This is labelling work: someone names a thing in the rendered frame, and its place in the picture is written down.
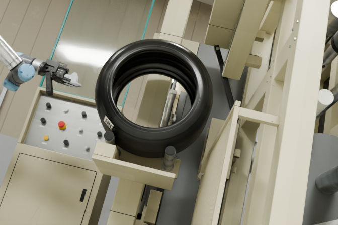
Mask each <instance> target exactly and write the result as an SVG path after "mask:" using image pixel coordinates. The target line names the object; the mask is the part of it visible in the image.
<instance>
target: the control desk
mask: <svg viewBox="0 0 338 225"><path fill-rule="evenodd" d="M105 132H106V131H105V130H104V128H103V125H102V123H101V120H100V117H99V114H98V112H97V108H96V103H95V100H92V99H88V98H84V97H80V96H75V95H71V94H67V93H63V92H59V91H55V90H54V93H53V95H52V96H48V95H47V94H46V89H45V88H42V87H38V88H37V91H36V93H35V96H34V99H33V101H32V104H31V107H30V109H29V112H28V115H27V117H26V120H25V123H24V125H23V128H22V131H21V133H20V136H19V139H18V142H17V145H16V147H15V150H14V153H13V155H12V158H11V161H10V163H9V166H8V169H7V172H6V174H5V177H4V180H3V182H2V185H1V188H0V225H98V222H99V218H100V215H101V211H102V208H103V204H104V201H105V197H106V194H107V190H108V187H109V183H110V180H111V176H110V175H106V174H102V173H100V172H99V170H98V168H97V166H96V164H95V163H94V161H93V159H92V155H93V152H94V149H95V145H96V142H97V141H99V142H103V143H106V141H105V138H104V133H105Z"/></svg>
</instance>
